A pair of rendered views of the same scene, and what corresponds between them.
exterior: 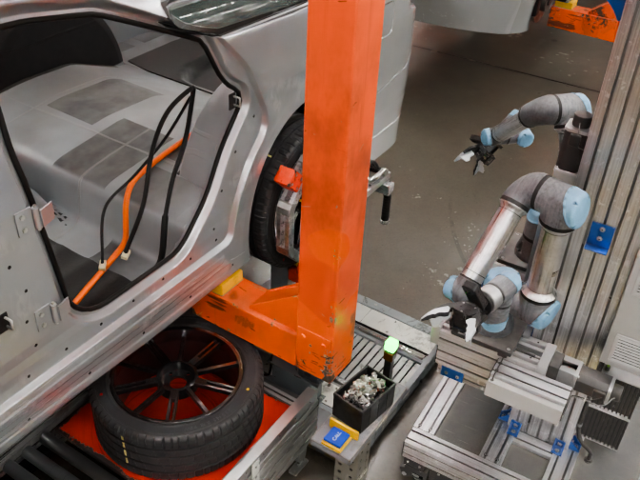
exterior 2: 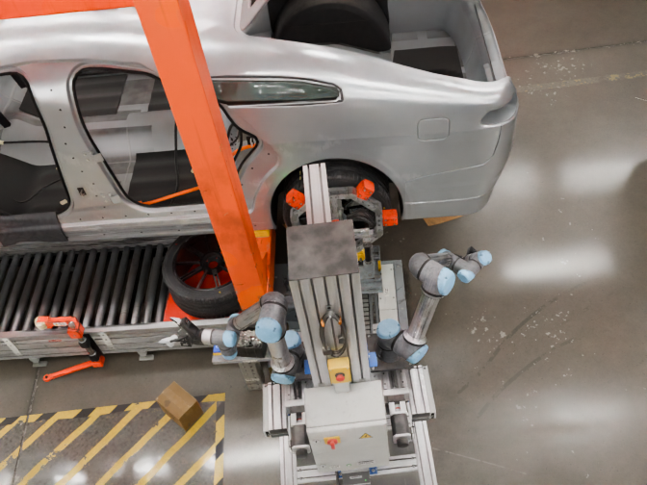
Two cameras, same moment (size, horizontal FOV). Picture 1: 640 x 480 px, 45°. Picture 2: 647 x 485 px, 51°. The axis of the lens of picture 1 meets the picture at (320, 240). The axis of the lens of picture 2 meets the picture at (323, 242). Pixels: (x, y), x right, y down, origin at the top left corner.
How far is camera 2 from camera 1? 307 cm
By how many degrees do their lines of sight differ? 48
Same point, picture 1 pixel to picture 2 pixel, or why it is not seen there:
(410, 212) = (537, 269)
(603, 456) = not seen: outside the picture
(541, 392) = (270, 414)
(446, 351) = not seen: hidden behind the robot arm
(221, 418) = (194, 294)
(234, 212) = (254, 199)
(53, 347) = (116, 212)
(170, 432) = (171, 283)
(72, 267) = not seen: hidden behind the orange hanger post
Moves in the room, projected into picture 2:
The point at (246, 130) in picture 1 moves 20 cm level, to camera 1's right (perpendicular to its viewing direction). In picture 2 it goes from (261, 160) to (279, 180)
